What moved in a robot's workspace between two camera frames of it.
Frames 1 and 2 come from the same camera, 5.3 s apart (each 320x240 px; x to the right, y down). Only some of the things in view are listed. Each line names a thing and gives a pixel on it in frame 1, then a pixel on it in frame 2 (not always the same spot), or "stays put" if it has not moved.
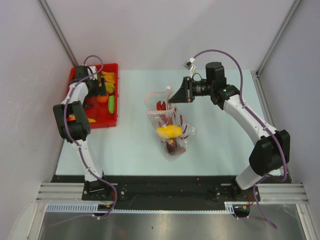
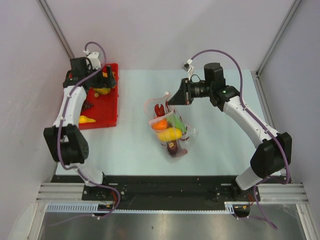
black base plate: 164,192 stays put
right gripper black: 185,94 stays put
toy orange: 102,99 to 160,125
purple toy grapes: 88,105 stays put
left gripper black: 100,91 to 105,82
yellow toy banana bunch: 109,77 stays put
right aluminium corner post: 256,74 stays put
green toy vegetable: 111,104 to 176,121
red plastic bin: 102,110 stays put
